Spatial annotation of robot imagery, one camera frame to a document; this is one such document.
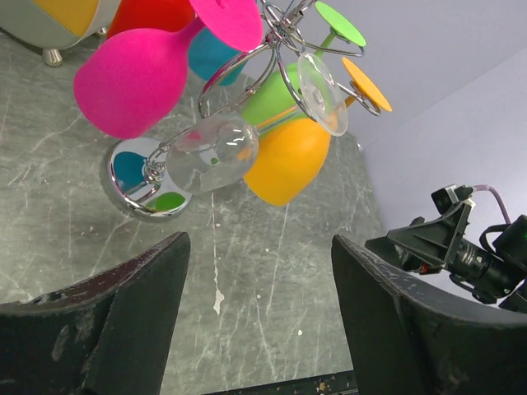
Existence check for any chrome wine glass rack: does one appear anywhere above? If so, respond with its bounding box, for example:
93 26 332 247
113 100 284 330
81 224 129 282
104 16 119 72
101 2 358 221

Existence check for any white round container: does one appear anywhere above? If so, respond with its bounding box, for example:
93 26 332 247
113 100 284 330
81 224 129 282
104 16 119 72
1 0 120 67

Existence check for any clear wine glass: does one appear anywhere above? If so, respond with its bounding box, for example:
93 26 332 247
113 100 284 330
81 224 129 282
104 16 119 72
164 53 348 194

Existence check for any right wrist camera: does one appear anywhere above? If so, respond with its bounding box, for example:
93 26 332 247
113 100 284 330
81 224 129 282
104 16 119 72
431 184 476 215

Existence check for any red wine glass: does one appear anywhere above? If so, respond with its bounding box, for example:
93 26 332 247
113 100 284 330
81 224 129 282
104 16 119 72
106 0 195 39

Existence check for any pink wine glass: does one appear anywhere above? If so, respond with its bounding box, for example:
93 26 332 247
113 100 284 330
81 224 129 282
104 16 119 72
72 1 263 139

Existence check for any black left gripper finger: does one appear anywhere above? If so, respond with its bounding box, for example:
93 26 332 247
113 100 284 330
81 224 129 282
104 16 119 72
1 232 191 394

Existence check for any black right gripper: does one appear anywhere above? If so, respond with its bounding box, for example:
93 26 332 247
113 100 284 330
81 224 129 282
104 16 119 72
331 203 526 394

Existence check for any green wine glass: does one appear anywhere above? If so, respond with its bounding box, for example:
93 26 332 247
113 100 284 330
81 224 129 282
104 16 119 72
241 1 366 124

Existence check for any blue wine glass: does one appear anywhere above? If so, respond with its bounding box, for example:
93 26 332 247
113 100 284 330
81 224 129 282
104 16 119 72
188 28 240 81

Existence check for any orange wine glass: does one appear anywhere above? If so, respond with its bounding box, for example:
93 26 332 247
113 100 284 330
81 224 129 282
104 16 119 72
244 58 392 207

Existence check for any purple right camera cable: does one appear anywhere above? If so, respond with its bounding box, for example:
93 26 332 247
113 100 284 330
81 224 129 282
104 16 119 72
471 184 513 225

